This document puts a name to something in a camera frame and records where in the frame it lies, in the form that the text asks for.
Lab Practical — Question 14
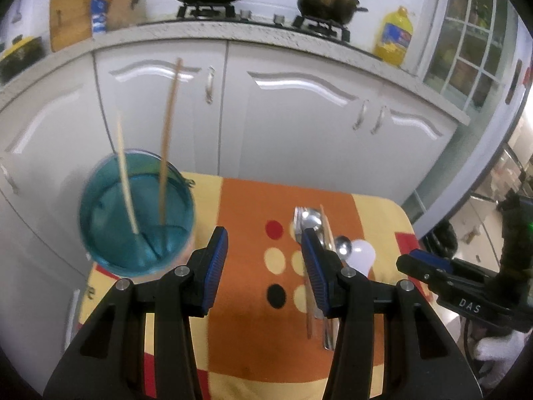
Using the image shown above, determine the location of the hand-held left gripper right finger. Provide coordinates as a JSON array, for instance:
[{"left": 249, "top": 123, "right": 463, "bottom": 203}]
[{"left": 300, "top": 227, "right": 486, "bottom": 400}]

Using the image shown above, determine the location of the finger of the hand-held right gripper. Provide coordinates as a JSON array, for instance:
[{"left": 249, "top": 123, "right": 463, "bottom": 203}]
[
  {"left": 408, "top": 249, "right": 456, "bottom": 273},
  {"left": 395, "top": 254, "right": 448, "bottom": 298}
]

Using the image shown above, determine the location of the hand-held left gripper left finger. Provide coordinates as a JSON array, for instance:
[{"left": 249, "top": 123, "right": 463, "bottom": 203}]
[{"left": 44, "top": 226, "right": 229, "bottom": 400}]

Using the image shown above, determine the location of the small metal spoon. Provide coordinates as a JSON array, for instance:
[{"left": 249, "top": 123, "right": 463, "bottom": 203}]
[{"left": 334, "top": 235, "right": 354, "bottom": 268}]

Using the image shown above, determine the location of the white plastic spoon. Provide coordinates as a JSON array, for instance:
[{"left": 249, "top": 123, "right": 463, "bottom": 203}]
[{"left": 343, "top": 239, "right": 377, "bottom": 278}]

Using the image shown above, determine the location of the metal fork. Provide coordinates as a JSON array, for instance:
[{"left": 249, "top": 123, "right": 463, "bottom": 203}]
[{"left": 294, "top": 206, "right": 335, "bottom": 351}]

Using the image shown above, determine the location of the teal plastic utensil container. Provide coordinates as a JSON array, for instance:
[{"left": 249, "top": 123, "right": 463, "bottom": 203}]
[{"left": 79, "top": 149, "right": 196, "bottom": 278}]

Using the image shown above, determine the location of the person's right hand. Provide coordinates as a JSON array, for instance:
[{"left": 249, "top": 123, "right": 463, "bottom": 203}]
[{"left": 475, "top": 328, "right": 523, "bottom": 389}]

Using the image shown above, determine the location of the orange patterned tablecloth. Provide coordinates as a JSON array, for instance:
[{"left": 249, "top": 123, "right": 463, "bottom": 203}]
[{"left": 77, "top": 171, "right": 459, "bottom": 400}]

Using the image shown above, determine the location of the white cabinet door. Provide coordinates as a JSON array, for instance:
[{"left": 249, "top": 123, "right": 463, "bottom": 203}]
[
  {"left": 366, "top": 87, "right": 459, "bottom": 213},
  {"left": 225, "top": 42, "right": 390, "bottom": 201},
  {"left": 0, "top": 52, "right": 121, "bottom": 238},
  {"left": 92, "top": 41, "right": 229, "bottom": 176},
  {"left": 0, "top": 187, "right": 101, "bottom": 388}
]

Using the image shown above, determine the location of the pale wooden chopstick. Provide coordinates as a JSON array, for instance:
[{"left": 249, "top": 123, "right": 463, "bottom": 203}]
[{"left": 116, "top": 112, "right": 140, "bottom": 235}]

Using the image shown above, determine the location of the white glass paned door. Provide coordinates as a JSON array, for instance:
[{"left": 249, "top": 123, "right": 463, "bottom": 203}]
[{"left": 422, "top": 0, "right": 511, "bottom": 111}]

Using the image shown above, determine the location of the yellow cooking oil bottle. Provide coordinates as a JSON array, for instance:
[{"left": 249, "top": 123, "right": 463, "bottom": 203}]
[{"left": 372, "top": 5, "right": 415, "bottom": 66}]

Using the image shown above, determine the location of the speckled kitchen countertop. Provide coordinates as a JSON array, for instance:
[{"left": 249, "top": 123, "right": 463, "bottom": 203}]
[{"left": 0, "top": 19, "right": 471, "bottom": 126}]

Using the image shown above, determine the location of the black gas stove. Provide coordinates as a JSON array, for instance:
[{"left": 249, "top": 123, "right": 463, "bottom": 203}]
[{"left": 137, "top": 2, "right": 352, "bottom": 42}]

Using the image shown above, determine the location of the dark metal stockpot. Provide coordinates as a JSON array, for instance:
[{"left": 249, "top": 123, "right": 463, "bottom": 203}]
[{"left": 287, "top": 0, "right": 369, "bottom": 26}]

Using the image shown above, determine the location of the blue white packet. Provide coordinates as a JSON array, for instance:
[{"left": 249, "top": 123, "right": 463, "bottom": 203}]
[{"left": 90, "top": 0, "right": 110, "bottom": 36}]

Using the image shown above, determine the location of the black yellow casserole pot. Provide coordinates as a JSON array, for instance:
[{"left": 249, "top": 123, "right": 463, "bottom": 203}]
[{"left": 0, "top": 35, "right": 46, "bottom": 84}]

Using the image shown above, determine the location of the wooden cutting board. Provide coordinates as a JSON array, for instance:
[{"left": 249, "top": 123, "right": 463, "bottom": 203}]
[{"left": 49, "top": 0, "right": 114, "bottom": 53}]

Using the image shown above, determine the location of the metal cabinet handle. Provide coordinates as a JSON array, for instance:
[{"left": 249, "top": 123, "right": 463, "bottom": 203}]
[
  {"left": 205, "top": 66, "right": 216, "bottom": 105},
  {"left": 370, "top": 106, "right": 388, "bottom": 135},
  {"left": 353, "top": 100, "right": 370, "bottom": 131},
  {"left": 0, "top": 158, "right": 19, "bottom": 194}
]

